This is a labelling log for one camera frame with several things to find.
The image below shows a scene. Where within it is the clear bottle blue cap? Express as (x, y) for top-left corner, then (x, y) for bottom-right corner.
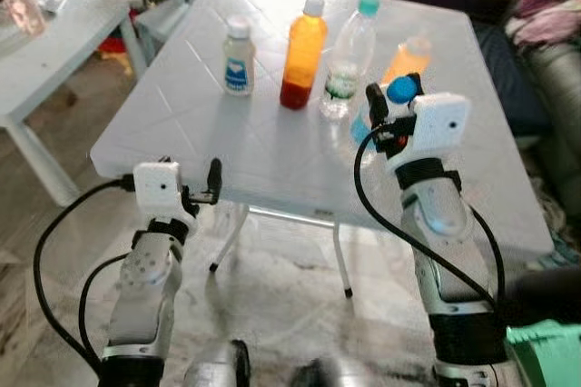
(349, 75), (421, 166)

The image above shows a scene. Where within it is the small orange drink bottle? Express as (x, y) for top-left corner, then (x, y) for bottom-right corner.
(380, 34), (434, 89)

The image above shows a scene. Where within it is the large white plastic table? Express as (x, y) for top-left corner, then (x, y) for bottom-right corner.
(88, 0), (556, 299)

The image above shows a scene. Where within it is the clear bottle green cap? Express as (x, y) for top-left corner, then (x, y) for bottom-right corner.
(320, 0), (381, 121)

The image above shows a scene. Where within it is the tall orange juice bottle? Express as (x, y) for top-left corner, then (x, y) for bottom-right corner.
(279, 0), (330, 112)

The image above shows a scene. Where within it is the dark blue sofa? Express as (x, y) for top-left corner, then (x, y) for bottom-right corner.
(358, 0), (581, 135)

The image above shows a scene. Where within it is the small white bottle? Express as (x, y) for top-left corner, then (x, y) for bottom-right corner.
(223, 15), (256, 98)

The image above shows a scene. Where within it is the grey green armchair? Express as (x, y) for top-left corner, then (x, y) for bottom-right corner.
(526, 36), (581, 216)

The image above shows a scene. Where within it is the small white plastic table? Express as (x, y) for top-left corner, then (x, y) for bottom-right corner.
(0, 0), (147, 207)

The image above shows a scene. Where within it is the pile of clothes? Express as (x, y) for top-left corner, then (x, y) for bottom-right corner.
(507, 0), (581, 48)

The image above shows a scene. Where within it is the grey robot left leg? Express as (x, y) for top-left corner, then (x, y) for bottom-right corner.
(182, 340), (253, 387)

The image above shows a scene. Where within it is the green plastic stool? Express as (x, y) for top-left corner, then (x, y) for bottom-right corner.
(506, 318), (581, 387)

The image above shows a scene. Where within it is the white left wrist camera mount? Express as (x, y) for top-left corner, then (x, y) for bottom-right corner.
(133, 160), (197, 230)

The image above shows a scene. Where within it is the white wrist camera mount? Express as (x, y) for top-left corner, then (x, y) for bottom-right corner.
(133, 160), (197, 230)
(386, 92), (474, 171)

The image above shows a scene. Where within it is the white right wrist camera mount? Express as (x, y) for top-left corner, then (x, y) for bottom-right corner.
(386, 92), (474, 171)

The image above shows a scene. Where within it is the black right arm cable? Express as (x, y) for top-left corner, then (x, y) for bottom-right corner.
(353, 124), (508, 317)

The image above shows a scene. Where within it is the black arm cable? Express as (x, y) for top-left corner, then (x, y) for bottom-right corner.
(33, 177), (138, 375)
(353, 124), (508, 317)

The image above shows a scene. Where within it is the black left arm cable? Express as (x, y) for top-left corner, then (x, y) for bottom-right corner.
(33, 177), (138, 375)

